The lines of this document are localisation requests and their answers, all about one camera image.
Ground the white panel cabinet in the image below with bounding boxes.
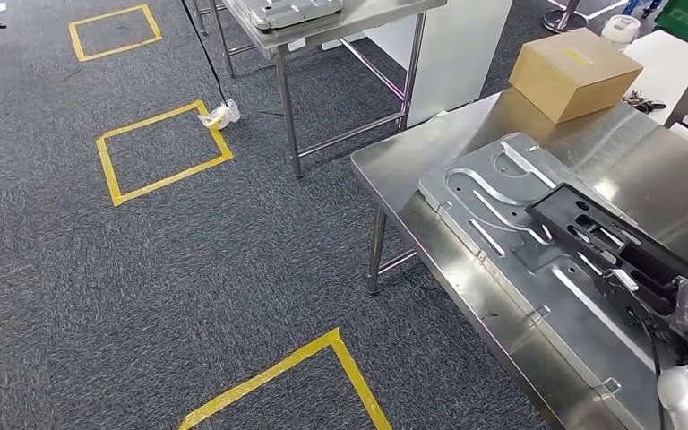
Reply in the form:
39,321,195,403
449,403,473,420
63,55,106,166
365,0,515,129

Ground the black plastic plate frame part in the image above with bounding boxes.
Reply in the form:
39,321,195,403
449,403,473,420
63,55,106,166
524,182,688,311

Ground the white lidded container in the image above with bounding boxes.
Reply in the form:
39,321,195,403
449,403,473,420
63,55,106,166
600,14,642,52

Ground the chrome stanchion base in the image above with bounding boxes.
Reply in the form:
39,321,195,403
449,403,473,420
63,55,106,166
542,0,589,34

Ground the black cable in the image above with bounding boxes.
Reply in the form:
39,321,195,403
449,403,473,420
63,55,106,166
178,0,230,108

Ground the stainless steel workbench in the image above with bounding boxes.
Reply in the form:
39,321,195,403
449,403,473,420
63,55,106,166
349,89,688,430

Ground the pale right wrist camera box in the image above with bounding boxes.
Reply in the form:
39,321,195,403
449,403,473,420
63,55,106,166
595,268,648,310

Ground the stainless steel table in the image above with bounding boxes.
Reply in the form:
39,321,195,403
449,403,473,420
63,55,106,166
192,0,450,180

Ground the brown cardboard box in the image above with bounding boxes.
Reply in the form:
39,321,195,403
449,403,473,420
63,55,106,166
508,28,644,125

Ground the white table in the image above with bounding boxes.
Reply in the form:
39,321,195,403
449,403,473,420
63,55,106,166
623,30,688,127

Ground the crumpled tape wad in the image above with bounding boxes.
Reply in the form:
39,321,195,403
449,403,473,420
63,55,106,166
197,99,243,131

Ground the bunch of keys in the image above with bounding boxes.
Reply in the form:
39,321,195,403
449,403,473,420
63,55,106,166
621,90,668,116

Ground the stamped sheet metal panel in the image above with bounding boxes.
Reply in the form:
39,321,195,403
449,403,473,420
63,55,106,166
417,131,686,430
234,0,345,31

